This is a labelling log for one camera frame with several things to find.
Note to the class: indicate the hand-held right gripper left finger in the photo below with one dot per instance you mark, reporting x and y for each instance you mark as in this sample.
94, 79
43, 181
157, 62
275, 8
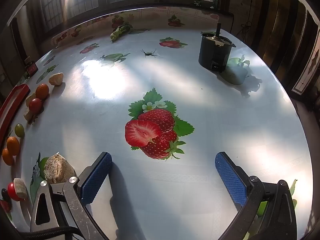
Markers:
96, 177

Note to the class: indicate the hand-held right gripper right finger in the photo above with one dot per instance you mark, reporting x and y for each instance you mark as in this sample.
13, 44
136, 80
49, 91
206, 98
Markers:
230, 177

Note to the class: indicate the large brownish sugarcane chunk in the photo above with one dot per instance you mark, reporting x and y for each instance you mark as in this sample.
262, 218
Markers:
58, 168

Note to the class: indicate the red cherry tomato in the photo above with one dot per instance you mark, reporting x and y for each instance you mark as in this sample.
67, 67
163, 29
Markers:
35, 105
11, 192

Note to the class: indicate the orange kumquat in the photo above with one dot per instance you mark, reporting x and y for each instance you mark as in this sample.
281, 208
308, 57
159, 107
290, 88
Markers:
7, 157
13, 145
42, 91

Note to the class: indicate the dark purple grape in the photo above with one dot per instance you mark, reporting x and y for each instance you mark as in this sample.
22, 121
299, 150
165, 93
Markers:
5, 195

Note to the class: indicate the red rimmed tray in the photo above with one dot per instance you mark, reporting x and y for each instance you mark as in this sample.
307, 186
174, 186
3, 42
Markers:
11, 107

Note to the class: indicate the fruit print tablecloth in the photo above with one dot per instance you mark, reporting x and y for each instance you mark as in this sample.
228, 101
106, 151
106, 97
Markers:
175, 192

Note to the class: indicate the green grape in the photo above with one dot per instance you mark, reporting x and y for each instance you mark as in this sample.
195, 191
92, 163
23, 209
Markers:
19, 130

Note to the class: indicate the black cylindrical motor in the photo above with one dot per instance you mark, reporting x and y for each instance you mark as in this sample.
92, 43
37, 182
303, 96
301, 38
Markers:
212, 52

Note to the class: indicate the small black twig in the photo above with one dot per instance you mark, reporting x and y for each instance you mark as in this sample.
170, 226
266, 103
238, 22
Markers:
149, 53

